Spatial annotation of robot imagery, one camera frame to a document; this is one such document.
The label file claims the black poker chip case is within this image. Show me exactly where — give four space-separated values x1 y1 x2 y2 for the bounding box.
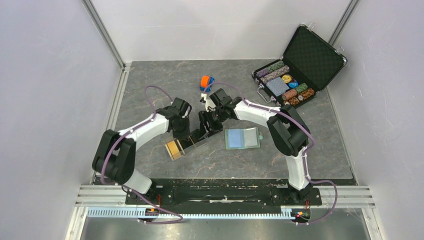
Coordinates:
251 24 348 107

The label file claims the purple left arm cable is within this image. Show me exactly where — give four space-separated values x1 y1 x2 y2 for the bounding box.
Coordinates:
99 85 185 225

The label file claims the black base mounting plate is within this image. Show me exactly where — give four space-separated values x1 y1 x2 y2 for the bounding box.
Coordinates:
145 178 323 215

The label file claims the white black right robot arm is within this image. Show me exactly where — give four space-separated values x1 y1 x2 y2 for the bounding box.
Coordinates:
198 88 313 204

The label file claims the blue orange card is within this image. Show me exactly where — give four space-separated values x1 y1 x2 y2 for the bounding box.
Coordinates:
199 75 215 93

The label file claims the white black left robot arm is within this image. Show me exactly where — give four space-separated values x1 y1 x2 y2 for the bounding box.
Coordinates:
92 97 192 204

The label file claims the green card holder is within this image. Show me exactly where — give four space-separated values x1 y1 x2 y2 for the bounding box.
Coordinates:
224 127 263 150

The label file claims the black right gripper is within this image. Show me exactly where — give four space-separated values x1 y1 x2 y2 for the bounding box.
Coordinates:
198 106 227 139

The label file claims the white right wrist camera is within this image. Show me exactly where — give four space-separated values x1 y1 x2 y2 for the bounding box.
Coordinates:
200 93 216 112

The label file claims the clear tray with cards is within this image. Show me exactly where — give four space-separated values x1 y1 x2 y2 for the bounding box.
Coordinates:
164 129 209 161

